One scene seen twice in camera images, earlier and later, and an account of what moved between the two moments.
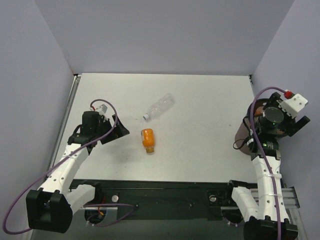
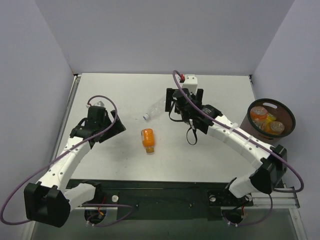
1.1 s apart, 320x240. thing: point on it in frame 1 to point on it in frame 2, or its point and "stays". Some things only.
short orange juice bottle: (148, 140) stays
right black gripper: (300, 122) to (170, 100)
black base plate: (162, 198) stays
